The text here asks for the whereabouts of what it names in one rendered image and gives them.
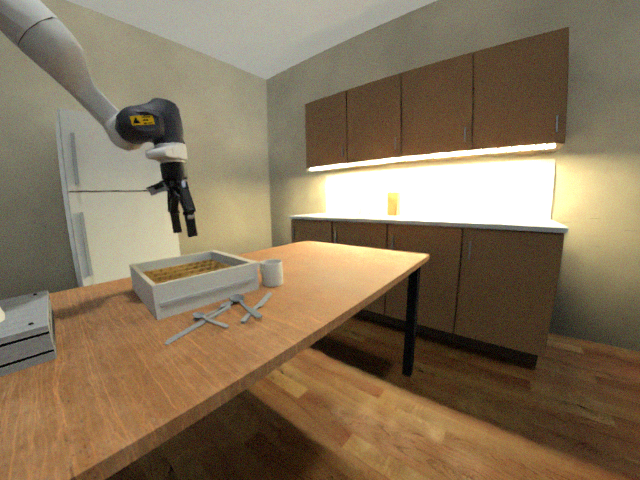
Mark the wooden cutlery tray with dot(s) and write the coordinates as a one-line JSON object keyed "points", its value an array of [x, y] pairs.
{"points": [[182, 271]]}

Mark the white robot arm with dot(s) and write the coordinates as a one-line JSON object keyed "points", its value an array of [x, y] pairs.
{"points": [[40, 35]]}

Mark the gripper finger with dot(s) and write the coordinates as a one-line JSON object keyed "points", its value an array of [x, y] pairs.
{"points": [[188, 207], [173, 205]]}

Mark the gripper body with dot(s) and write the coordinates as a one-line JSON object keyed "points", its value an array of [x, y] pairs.
{"points": [[174, 172]]}

